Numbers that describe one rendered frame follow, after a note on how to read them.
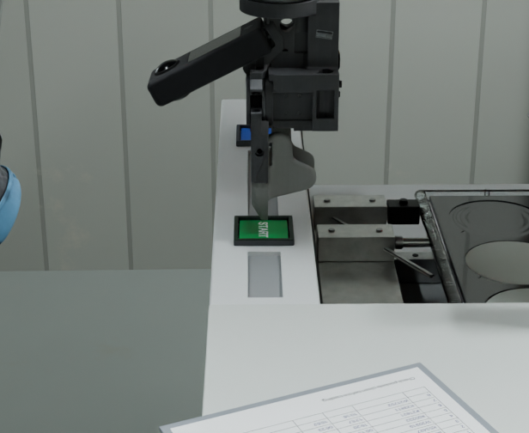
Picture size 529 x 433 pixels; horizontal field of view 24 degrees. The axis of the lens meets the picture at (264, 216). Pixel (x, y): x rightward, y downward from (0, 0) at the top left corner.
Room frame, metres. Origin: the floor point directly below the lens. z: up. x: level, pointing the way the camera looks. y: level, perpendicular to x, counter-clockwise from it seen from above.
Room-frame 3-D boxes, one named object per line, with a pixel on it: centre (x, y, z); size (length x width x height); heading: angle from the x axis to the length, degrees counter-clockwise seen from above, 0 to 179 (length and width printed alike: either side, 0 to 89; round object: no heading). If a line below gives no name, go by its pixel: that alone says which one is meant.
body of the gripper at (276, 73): (1.07, -0.02, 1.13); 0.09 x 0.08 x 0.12; 91
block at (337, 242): (1.19, -0.10, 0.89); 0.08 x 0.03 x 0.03; 91
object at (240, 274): (1.20, 0.00, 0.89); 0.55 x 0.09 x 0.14; 1
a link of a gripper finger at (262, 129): (1.05, 0.00, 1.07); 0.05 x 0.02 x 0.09; 1
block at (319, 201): (1.27, -0.09, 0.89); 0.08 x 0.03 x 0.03; 91
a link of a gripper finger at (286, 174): (1.05, -0.02, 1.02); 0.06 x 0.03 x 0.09; 91
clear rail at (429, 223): (1.13, -0.18, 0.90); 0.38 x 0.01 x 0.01; 1
